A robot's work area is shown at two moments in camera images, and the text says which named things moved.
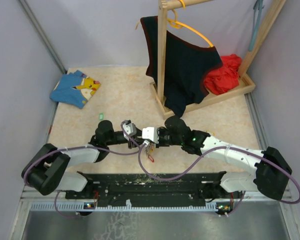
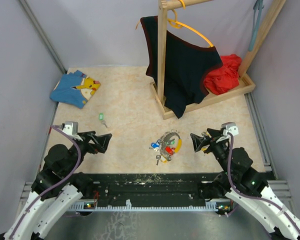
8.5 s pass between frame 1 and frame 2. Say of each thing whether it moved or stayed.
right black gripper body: moved
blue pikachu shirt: stayed
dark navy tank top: stayed
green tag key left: stayed
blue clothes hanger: stayed
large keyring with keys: moved
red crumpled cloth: stayed
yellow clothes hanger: stayed
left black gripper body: moved
